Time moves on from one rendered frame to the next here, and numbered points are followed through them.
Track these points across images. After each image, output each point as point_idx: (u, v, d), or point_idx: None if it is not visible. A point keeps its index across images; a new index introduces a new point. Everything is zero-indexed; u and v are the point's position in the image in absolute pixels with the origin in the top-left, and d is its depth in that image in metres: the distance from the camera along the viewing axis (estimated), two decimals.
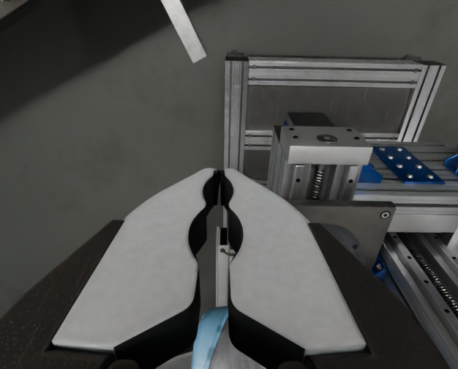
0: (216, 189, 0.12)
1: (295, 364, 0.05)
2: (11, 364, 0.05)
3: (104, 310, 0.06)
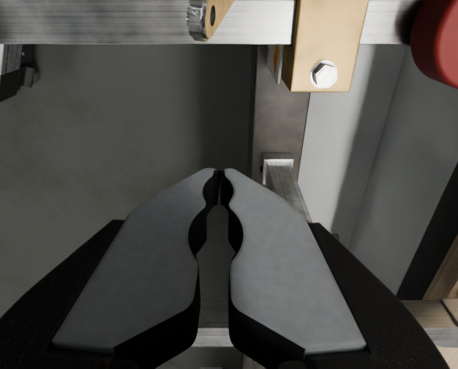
0: (216, 189, 0.12)
1: (295, 364, 0.05)
2: (11, 364, 0.05)
3: (104, 310, 0.06)
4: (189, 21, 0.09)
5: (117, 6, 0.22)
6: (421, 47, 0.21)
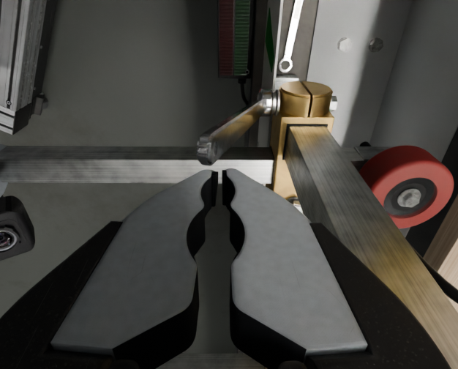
0: (214, 190, 0.12)
1: (295, 364, 0.05)
2: (9, 366, 0.05)
3: (102, 312, 0.06)
4: (198, 149, 0.12)
5: (146, 162, 0.31)
6: None
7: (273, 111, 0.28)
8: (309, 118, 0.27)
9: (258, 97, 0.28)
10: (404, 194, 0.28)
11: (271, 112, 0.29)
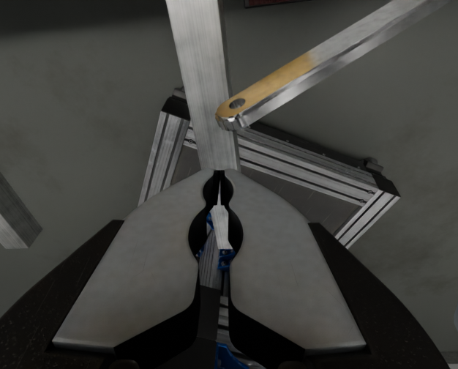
0: (216, 189, 0.12)
1: (295, 364, 0.05)
2: (11, 364, 0.05)
3: (104, 310, 0.06)
4: (219, 126, 0.10)
5: None
6: None
7: None
8: None
9: None
10: None
11: None
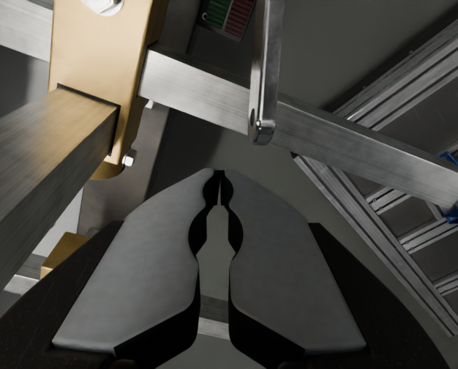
0: (216, 189, 0.12)
1: (295, 364, 0.05)
2: (11, 364, 0.05)
3: (104, 310, 0.06)
4: (263, 145, 0.10)
5: None
6: None
7: None
8: None
9: None
10: None
11: None
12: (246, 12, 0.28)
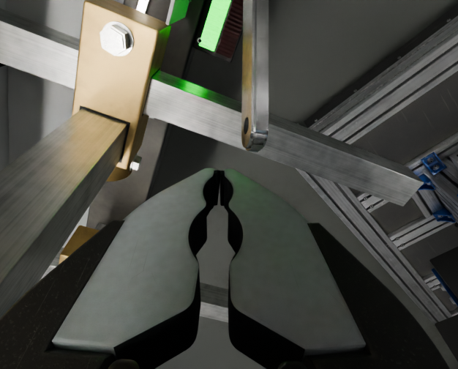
0: (216, 189, 0.12)
1: (295, 364, 0.05)
2: (11, 364, 0.05)
3: (104, 310, 0.06)
4: (257, 151, 0.10)
5: None
6: None
7: None
8: None
9: None
10: None
11: None
12: (235, 36, 0.32)
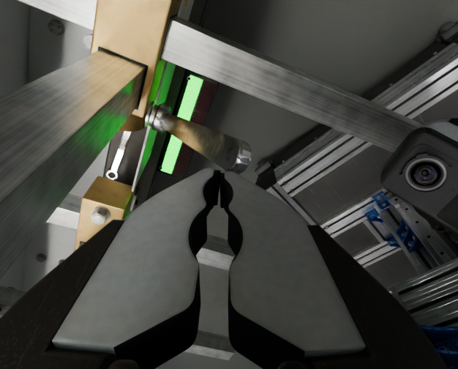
0: (216, 189, 0.12)
1: (295, 364, 0.05)
2: (11, 364, 0.05)
3: (104, 310, 0.06)
4: (246, 165, 0.12)
5: (268, 97, 0.25)
6: None
7: (155, 107, 0.27)
8: None
9: None
10: None
11: (157, 107, 0.27)
12: (185, 166, 0.47)
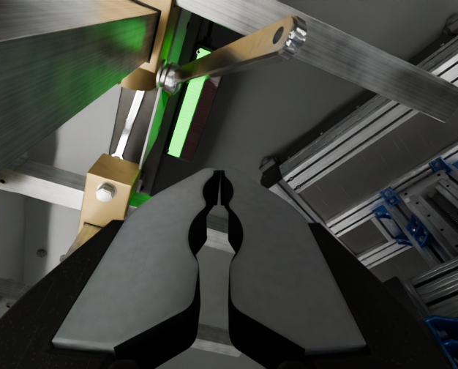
0: (216, 189, 0.12)
1: (295, 364, 0.05)
2: (11, 364, 0.05)
3: (104, 310, 0.06)
4: (302, 41, 0.09)
5: None
6: None
7: (167, 65, 0.25)
8: None
9: (179, 87, 0.26)
10: None
11: (169, 65, 0.25)
12: (193, 148, 0.45)
